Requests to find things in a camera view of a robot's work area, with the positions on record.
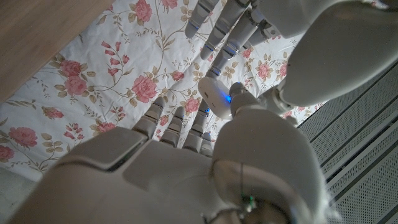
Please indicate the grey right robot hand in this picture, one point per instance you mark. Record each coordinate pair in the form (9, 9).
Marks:
(171, 186)

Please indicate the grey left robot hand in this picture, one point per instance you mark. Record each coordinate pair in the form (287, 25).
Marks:
(335, 46)

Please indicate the white AirPods case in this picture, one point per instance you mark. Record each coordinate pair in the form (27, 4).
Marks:
(214, 96)

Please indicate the floral backdrop cloth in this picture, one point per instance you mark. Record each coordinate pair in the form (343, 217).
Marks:
(102, 93)

